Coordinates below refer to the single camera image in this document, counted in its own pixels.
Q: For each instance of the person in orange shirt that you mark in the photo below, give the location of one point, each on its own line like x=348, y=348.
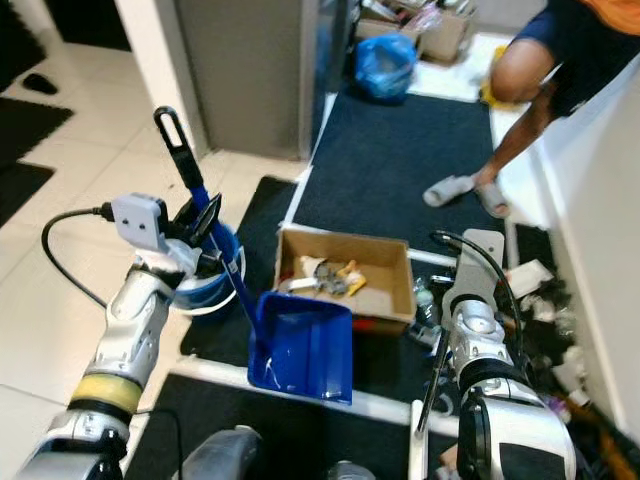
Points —
x=560, y=60

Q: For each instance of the grey door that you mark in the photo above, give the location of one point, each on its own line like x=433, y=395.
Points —
x=250, y=70

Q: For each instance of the blue plastic bag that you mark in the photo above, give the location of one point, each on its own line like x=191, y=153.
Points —
x=385, y=68

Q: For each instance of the blue bucket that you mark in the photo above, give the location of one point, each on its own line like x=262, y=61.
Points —
x=205, y=290

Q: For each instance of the open brown cardboard box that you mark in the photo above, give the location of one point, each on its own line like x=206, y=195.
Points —
x=390, y=285

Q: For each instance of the grey right robot leg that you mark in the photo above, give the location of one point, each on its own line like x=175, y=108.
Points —
x=350, y=470

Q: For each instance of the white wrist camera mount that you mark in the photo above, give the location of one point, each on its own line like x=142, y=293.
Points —
x=480, y=265
x=138, y=220

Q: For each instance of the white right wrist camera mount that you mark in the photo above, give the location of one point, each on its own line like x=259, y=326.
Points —
x=480, y=265

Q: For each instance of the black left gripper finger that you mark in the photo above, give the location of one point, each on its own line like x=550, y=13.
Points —
x=210, y=215
x=184, y=212

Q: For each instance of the tall cardboard box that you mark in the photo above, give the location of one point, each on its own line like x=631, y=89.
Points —
x=445, y=35

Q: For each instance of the small black shoe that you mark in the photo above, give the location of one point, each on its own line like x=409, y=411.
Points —
x=40, y=84

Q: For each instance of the yellow bin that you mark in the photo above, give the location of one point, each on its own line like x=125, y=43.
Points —
x=490, y=92

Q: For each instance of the black and white broom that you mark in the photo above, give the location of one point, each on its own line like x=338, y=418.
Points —
x=418, y=440

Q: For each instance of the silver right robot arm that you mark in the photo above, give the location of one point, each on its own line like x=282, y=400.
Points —
x=480, y=340

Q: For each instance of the black interlocking foam mat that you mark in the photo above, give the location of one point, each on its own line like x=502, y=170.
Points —
x=35, y=150

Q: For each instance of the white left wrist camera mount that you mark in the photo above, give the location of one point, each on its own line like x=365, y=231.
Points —
x=138, y=220

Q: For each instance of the large black floor mat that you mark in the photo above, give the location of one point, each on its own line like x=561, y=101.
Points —
x=390, y=160

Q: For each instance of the clear plastic bottle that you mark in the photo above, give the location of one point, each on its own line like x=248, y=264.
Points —
x=423, y=305

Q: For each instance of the white and yellow wrapper trash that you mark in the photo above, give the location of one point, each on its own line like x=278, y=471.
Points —
x=328, y=275

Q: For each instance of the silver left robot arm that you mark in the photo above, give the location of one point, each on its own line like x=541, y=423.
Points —
x=130, y=340

